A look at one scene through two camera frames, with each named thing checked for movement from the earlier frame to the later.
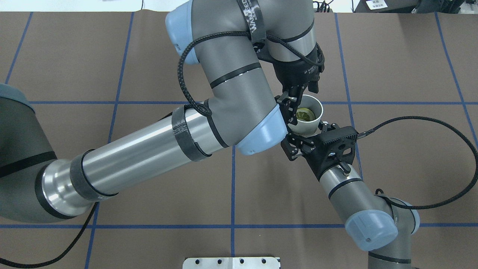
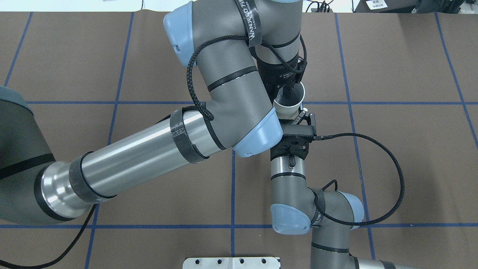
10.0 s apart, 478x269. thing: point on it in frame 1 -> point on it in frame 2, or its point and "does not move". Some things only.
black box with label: (408, 6) does not move
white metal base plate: (231, 263) does not move
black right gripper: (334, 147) -> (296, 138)
